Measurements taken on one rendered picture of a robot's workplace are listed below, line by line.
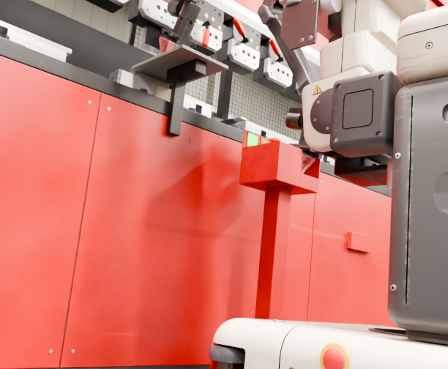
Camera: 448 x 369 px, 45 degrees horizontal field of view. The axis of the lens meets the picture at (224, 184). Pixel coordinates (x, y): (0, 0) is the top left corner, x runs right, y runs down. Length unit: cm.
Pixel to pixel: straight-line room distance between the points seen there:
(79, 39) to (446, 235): 180
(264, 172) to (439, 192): 84
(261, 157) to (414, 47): 80
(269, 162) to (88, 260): 59
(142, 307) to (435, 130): 99
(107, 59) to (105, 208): 101
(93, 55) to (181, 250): 103
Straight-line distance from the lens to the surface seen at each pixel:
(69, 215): 144
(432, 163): 86
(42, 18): 228
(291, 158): 163
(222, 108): 302
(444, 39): 93
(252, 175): 164
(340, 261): 224
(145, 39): 185
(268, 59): 219
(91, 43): 235
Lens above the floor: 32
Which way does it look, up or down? 11 degrees up
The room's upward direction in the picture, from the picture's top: 6 degrees clockwise
